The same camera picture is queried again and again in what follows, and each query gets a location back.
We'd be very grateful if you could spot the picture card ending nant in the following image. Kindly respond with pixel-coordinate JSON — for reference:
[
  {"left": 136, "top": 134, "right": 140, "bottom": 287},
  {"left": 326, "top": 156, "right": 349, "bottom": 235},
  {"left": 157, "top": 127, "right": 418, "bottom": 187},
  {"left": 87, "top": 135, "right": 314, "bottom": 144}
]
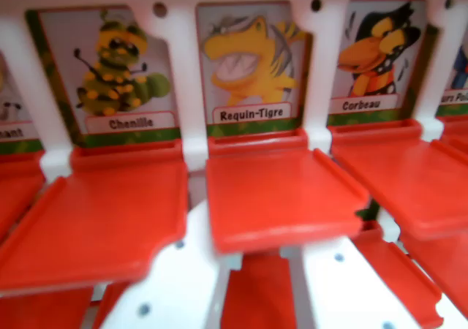
[{"left": 0, "top": 50, "right": 45, "bottom": 155}]

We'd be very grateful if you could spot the Chenille picture card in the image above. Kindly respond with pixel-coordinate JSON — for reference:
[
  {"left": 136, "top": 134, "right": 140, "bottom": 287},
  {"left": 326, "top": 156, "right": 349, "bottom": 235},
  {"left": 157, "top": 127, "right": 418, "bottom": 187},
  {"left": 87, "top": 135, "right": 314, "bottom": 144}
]
[{"left": 24, "top": 4, "right": 183, "bottom": 150}]

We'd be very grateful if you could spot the Corbeau picture card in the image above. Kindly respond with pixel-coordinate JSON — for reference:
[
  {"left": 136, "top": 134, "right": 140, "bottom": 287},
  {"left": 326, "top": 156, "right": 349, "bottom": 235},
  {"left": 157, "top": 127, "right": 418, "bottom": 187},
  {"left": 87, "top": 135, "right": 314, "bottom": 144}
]
[{"left": 326, "top": 0, "right": 440, "bottom": 128}]

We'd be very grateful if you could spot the red plastic flap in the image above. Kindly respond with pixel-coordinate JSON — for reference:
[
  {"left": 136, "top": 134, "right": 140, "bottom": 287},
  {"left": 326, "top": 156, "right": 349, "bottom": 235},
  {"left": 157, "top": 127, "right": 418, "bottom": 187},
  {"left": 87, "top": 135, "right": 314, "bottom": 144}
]
[
  {"left": 0, "top": 286, "right": 94, "bottom": 329},
  {"left": 91, "top": 280, "right": 129, "bottom": 329},
  {"left": 352, "top": 220, "right": 445, "bottom": 329},
  {"left": 399, "top": 231, "right": 468, "bottom": 319},
  {"left": 437, "top": 116, "right": 468, "bottom": 155},
  {"left": 0, "top": 151, "right": 48, "bottom": 243},
  {"left": 218, "top": 254, "right": 298, "bottom": 329}
]

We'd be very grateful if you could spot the red and white game board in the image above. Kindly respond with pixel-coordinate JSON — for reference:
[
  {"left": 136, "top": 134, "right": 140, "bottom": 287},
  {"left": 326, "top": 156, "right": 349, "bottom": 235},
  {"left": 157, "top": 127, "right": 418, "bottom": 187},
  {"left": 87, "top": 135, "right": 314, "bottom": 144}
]
[{"left": 0, "top": 0, "right": 468, "bottom": 329}]

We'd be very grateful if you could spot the red flap under Corbeau card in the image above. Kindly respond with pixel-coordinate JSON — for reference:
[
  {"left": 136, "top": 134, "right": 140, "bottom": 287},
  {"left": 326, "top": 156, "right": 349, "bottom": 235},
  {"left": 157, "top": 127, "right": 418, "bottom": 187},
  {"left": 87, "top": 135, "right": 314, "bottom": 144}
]
[{"left": 326, "top": 118, "right": 468, "bottom": 241}]

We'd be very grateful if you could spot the Ours Polaire picture card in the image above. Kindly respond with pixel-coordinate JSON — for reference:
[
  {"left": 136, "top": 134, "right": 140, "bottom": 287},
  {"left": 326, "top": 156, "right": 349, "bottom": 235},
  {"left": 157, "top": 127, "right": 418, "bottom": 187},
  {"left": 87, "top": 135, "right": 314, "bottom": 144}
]
[{"left": 434, "top": 24, "right": 468, "bottom": 118}]

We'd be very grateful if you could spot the Requin-Tigre picture card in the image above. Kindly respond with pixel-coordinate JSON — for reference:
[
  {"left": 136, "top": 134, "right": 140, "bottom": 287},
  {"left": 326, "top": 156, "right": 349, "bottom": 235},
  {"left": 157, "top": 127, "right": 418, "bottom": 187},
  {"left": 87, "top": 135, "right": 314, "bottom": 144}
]
[{"left": 195, "top": 1, "right": 314, "bottom": 139}]

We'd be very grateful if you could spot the red flap under Chenille card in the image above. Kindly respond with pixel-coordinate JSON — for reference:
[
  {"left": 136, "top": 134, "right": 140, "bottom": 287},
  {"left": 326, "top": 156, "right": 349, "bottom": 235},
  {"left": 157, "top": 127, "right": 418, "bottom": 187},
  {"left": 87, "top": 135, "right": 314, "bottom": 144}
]
[{"left": 0, "top": 137, "right": 190, "bottom": 298}]

